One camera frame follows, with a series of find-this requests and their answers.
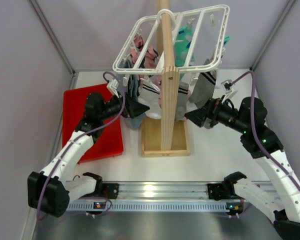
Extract white sock black stripes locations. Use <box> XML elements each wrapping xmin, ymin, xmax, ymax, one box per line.
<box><xmin>138</xmin><ymin>76</ymin><xmax>162</xmax><ymax>120</ymax></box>

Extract grey sock black stripes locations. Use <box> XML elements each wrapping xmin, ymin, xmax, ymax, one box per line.
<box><xmin>188</xmin><ymin>70</ymin><xmax>217</xmax><ymax>109</ymax></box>

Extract white clip sock hanger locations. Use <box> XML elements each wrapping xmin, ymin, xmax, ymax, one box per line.
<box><xmin>112</xmin><ymin>4</ymin><xmax>230</xmax><ymax>75</ymax></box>

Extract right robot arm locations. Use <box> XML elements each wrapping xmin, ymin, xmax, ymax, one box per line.
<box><xmin>185</xmin><ymin>97</ymin><xmax>300</xmax><ymax>240</ymax></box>

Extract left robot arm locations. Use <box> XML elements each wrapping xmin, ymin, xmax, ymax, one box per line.
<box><xmin>27</xmin><ymin>92</ymin><xmax>150</xmax><ymax>219</ymax></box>

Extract blue grey sock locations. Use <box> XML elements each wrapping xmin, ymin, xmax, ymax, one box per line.
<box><xmin>119</xmin><ymin>59</ymin><xmax>144</xmax><ymax>130</ymax></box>

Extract wooden stand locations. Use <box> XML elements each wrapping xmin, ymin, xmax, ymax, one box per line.
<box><xmin>141</xmin><ymin>0</ymin><xmax>191</xmax><ymax>158</ymax></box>

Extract red plastic tray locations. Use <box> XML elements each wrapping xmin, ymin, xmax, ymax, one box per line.
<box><xmin>61</xmin><ymin>83</ymin><xmax>125</xmax><ymax>165</ymax></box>

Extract pink patterned sock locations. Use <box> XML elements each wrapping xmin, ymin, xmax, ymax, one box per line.
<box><xmin>130</xmin><ymin>36</ymin><xmax>162</xmax><ymax>107</ymax></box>

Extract teal patterned sock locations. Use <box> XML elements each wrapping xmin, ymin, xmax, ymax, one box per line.
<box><xmin>174</xmin><ymin>26</ymin><xmax>193</xmax><ymax>67</ymax></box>

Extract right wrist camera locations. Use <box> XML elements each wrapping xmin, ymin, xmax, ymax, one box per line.
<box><xmin>221</xmin><ymin>79</ymin><xmax>238</xmax><ymax>103</ymax></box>

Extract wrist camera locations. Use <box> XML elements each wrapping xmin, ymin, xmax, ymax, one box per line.
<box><xmin>106</xmin><ymin>78</ymin><xmax>122</xmax><ymax>98</ymax></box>
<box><xmin>221</xmin><ymin>79</ymin><xmax>238</xmax><ymax>103</ymax></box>

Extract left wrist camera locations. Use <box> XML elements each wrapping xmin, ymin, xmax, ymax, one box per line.
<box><xmin>106</xmin><ymin>78</ymin><xmax>122</xmax><ymax>98</ymax></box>

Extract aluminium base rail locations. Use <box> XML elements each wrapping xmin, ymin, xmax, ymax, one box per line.
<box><xmin>62</xmin><ymin>181</ymin><xmax>281</xmax><ymax>213</ymax></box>

